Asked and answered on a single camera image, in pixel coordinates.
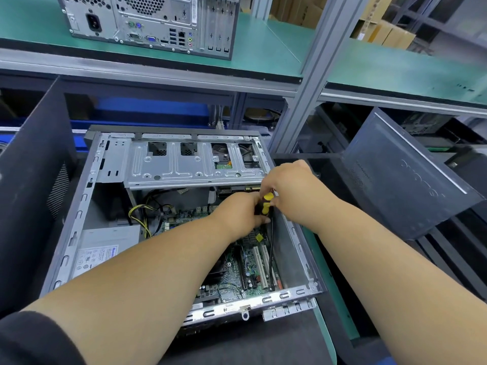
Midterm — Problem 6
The person's right hand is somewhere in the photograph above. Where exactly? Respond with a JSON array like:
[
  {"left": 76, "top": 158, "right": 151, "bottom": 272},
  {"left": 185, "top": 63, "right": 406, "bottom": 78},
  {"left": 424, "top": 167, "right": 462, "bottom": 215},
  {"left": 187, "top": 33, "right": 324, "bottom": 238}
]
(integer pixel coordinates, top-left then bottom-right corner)
[{"left": 257, "top": 159, "right": 343, "bottom": 233}]

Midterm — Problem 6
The person's left hand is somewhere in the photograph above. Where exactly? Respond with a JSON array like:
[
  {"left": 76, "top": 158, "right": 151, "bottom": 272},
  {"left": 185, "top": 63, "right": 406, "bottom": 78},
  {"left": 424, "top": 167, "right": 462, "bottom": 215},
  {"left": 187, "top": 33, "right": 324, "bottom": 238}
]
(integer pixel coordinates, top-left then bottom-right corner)
[{"left": 207, "top": 191, "right": 267, "bottom": 242}]

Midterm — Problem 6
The yellow handled screwdriver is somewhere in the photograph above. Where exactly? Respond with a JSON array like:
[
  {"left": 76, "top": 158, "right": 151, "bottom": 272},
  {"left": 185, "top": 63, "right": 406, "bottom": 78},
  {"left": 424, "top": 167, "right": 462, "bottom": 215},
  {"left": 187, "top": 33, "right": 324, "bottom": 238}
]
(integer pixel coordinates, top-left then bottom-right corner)
[{"left": 259, "top": 191, "right": 276, "bottom": 217}]

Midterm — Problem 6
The green motherboard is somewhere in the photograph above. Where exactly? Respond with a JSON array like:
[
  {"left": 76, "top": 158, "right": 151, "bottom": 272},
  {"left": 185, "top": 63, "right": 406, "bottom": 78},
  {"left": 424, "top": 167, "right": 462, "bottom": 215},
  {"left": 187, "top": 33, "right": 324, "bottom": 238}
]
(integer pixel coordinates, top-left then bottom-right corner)
[{"left": 171, "top": 197, "right": 283, "bottom": 305}]

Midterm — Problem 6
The grey computer case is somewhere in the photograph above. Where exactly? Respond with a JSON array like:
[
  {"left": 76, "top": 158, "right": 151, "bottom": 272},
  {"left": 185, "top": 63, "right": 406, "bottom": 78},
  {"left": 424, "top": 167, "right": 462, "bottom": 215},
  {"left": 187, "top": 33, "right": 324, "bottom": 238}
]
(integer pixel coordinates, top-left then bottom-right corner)
[{"left": 38, "top": 127, "right": 324, "bottom": 327}]

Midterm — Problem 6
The grey side panel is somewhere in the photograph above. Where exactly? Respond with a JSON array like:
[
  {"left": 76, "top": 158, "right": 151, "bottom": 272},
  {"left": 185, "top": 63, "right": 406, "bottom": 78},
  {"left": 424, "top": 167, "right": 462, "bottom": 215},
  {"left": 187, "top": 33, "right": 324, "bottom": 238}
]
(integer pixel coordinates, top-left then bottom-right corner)
[{"left": 340, "top": 107, "right": 476, "bottom": 242}]

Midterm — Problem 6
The person's left forearm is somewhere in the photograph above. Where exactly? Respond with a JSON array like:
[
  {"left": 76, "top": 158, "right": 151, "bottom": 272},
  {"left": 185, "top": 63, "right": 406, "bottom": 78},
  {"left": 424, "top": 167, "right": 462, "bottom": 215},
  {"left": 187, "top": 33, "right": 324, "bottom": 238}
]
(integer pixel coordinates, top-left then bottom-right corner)
[{"left": 23, "top": 212, "right": 229, "bottom": 365}]

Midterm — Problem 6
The person's right forearm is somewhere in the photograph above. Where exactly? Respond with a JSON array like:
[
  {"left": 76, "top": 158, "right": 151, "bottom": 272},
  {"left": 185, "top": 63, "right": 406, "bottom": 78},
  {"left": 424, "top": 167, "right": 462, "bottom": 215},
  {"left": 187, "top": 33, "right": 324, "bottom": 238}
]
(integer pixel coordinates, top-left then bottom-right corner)
[{"left": 312, "top": 209, "right": 487, "bottom": 365}]

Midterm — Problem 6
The silver backed desktop computer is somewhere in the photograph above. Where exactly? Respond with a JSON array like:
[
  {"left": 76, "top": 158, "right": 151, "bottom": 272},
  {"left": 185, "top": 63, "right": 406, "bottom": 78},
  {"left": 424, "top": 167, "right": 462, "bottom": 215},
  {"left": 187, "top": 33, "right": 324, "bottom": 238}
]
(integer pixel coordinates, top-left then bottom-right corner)
[{"left": 57, "top": 0, "right": 240, "bottom": 60}]

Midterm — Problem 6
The person's black left sleeve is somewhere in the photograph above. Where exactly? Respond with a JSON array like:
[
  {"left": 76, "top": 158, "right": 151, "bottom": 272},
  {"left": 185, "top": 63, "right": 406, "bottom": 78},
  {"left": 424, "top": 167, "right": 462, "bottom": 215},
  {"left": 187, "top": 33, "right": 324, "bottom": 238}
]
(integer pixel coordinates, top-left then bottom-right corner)
[{"left": 0, "top": 309, "right": 86, "bottom": 365}]

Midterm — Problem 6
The empty black foam tray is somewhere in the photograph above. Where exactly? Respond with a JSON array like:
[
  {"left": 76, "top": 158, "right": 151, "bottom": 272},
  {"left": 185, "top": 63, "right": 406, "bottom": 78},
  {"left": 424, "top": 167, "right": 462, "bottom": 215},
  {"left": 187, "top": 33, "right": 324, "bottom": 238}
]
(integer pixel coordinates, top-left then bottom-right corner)
[{"left": 274, "top": 152, "right": 487, "bottom": 347}]

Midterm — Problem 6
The silver power supply unit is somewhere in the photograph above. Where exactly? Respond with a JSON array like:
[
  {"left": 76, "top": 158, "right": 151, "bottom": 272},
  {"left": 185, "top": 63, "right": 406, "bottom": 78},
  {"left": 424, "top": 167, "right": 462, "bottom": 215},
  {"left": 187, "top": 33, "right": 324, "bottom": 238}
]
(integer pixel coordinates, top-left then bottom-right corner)
[{"left": 70, "top": 224, "right": 146, "bottom": 280}]

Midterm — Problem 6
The green upper shelf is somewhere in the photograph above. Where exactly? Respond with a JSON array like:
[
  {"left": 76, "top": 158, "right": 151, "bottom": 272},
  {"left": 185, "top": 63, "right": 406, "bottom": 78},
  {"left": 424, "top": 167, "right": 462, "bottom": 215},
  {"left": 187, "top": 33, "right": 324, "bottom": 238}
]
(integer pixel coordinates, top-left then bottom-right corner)
[{"left": 0, "top": 0, "right": 487, "bottom": 111}]

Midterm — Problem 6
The stack of cardboard boxes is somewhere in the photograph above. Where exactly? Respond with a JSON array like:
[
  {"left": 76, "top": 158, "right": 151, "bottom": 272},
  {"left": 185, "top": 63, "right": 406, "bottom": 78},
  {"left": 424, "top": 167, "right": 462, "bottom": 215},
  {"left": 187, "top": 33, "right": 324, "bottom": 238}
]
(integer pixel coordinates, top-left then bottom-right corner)
[{"left": 270, "top": 0, "right": 418, "bottom": 50}]

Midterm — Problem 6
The black upright side panel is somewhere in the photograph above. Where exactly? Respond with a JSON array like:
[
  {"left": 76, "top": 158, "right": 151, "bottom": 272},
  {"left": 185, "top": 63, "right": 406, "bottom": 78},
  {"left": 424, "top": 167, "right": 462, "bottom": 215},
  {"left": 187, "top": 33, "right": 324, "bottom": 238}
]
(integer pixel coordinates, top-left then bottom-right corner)
[{"left": 0, "top": 76, "right": 81, "bottom": 316}]

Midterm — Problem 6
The yellow and black wire bundle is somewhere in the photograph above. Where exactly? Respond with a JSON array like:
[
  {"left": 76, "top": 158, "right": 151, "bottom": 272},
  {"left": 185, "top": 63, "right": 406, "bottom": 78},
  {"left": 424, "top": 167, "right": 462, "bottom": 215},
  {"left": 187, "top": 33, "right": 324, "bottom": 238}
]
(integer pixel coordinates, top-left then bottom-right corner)
[{"left": 128, "top": 203, "right": 164, "bottom": 239}]

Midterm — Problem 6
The aluminium frame post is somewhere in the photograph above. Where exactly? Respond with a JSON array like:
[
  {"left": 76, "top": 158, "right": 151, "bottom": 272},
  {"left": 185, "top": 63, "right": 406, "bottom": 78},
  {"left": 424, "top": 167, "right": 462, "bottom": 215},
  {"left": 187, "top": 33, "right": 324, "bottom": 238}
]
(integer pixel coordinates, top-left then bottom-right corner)
[
  {"left": 251, "top": 0, "right": 273, "bottom": 20},
  {"left": 270, "top": 0, "right": 374, "bottom": 155}
]

